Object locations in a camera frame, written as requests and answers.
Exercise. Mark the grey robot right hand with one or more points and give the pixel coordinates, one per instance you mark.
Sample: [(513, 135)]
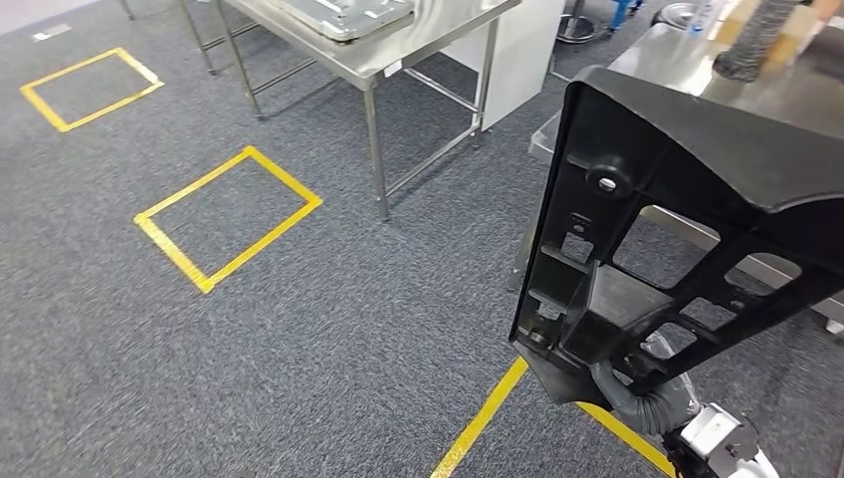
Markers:
[(689, 392)]

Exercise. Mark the black plastic mounting plate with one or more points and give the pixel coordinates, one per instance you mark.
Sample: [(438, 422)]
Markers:
[(725, 152)]

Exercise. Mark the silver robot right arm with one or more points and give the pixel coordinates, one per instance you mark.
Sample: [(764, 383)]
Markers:
[(646, 412)]

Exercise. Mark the stainless steel workbench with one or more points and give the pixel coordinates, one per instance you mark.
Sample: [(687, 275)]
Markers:
[(659, 66)]

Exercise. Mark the white board panel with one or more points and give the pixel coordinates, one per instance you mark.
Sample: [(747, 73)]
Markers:
[(521, 59)]

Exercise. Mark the steel stanchion with round base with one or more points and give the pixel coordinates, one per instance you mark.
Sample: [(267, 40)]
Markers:
[(583, 29)]

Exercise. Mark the stainless steel table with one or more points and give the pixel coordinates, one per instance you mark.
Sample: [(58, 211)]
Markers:
[(369, 59)]

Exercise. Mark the stamped grey metal panel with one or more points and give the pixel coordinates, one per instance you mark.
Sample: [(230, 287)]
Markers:
[(343, 20)]

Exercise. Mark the white floor label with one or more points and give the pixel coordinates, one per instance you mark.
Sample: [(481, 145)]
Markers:
[(51, 31)]

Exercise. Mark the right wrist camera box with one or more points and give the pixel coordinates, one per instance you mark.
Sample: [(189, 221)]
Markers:
[(719, 432)]

